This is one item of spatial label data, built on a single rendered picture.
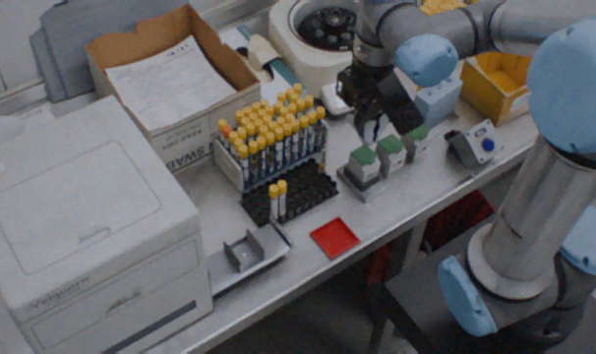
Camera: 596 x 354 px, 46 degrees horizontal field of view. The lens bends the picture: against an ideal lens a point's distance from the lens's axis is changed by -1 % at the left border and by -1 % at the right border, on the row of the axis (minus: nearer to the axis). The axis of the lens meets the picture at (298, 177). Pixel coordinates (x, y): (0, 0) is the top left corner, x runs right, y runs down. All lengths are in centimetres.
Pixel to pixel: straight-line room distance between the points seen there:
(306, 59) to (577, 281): 71
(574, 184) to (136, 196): 57
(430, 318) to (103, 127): 59
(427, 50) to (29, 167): 58
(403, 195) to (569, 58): 77
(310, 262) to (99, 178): 44
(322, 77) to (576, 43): 87
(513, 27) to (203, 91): 70
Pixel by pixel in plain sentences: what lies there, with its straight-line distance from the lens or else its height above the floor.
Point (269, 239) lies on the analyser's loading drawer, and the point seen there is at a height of 91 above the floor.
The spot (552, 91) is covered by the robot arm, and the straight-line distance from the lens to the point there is 70.
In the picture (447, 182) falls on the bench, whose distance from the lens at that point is 144.
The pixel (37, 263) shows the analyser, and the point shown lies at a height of 118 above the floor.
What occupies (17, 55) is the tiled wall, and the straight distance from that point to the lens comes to 153.
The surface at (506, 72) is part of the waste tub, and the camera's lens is 167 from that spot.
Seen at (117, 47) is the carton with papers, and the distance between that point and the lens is 153.
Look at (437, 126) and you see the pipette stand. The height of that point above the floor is 88.
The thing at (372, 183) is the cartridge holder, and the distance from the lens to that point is 138.
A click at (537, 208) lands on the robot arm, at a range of 83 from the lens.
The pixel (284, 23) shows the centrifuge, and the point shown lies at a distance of 155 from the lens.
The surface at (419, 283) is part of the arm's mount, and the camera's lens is 121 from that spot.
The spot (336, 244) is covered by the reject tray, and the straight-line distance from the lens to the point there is 131.
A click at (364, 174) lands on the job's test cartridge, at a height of 94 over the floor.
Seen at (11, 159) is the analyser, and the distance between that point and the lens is 111.
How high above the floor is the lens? 198
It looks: 52 degrees down
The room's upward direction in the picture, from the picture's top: 3 degrees clockwise
